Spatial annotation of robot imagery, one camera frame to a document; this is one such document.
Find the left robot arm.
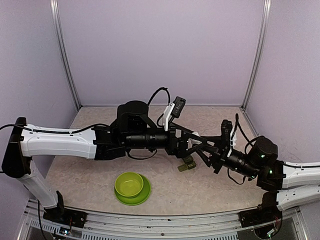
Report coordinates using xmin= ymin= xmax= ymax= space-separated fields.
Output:
xmin=1 ymin=98 xmax=207 ymax=223

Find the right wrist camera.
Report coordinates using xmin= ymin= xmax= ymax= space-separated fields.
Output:
xmin=221 ymin=119 xmax=237 ymax=158

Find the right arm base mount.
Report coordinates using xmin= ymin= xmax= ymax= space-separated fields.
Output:
xmin=238 ymin=207 xmax=283 ymax=228

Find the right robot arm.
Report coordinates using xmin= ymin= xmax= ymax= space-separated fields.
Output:
xmin=171 ymin=119 xmax=320 ymax=222

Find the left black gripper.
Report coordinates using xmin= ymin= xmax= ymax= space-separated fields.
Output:
xmin=125 ymin=122 xmax=209 ymax=160

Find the green plate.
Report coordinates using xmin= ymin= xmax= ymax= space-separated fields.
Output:
xmin=114 ymin=174 xmax=151 ymax=206

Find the left aluminium frame post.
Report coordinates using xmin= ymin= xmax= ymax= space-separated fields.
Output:
xmin=49 ymin=0 xmax=82 ymax=110

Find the aluminium frame post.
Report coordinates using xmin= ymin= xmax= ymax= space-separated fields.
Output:
xmin=49 ymin=0 xmax=82 ymax=110
xmin=241 ymin=0 xmax=272 ymax=111

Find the green bowl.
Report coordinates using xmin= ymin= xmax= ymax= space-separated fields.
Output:
xmin=114 ymin=172 xmax=144 ymax=198

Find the aluminium front rail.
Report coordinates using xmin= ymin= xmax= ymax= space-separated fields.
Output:
xmin=15 ymin=199 xmax=310 ymax=240

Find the white pill bottle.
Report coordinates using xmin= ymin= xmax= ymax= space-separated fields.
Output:
xmin=190 ymin=131 xmax=202 ymax=146

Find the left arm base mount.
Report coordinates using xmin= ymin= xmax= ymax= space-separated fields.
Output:
xmin=43 ymin=208 xmax=88 ymax=229

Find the right aluminium frame post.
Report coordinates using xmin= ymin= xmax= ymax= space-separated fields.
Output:
xmin=241 ymin=0 xmax=272 ymax=111

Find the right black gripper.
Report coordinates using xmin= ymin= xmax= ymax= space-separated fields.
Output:
xmin=197 ymin=136 xmax=261 ymax=180

